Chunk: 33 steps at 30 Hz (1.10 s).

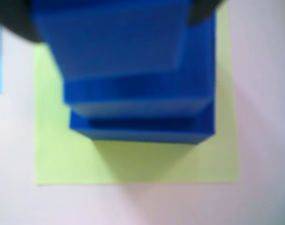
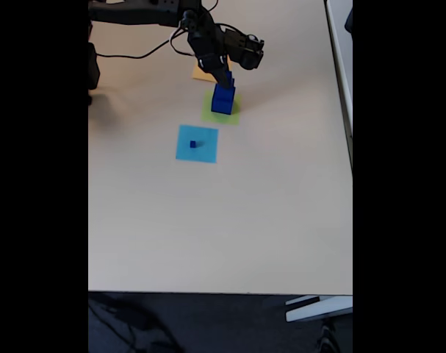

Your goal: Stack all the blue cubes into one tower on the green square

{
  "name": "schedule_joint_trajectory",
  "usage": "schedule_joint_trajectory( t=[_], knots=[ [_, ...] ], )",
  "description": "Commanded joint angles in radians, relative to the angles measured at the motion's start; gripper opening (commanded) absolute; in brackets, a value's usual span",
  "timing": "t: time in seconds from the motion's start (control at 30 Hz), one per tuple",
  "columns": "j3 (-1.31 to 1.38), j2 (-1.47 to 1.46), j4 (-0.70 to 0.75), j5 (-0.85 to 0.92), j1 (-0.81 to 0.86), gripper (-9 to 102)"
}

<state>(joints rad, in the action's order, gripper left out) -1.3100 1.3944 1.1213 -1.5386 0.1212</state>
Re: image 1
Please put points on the green paper square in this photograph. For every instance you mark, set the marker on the green paper square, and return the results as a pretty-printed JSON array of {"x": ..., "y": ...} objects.
[{"x": 62, "y": 152}]

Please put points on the large blue cube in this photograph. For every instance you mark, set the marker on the large blue cube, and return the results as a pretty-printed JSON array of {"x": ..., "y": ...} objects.
[{"x": 142, "y": 131}]

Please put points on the small blue cube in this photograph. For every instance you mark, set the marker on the small blue cube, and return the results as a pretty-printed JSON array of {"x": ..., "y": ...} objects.
[{"x": 109, "y": 39}]

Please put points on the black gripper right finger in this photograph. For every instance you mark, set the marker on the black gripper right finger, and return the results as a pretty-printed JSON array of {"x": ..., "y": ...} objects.
[{"x": 203, "y": 10}]

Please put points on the medium blue cube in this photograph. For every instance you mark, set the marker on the medium blue cube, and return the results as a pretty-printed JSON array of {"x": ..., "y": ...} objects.
[{"x": 191, "y": 89}]

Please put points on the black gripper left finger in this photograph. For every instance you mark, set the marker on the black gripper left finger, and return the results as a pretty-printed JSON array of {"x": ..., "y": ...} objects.
[{"x": 15, "y": 18}]

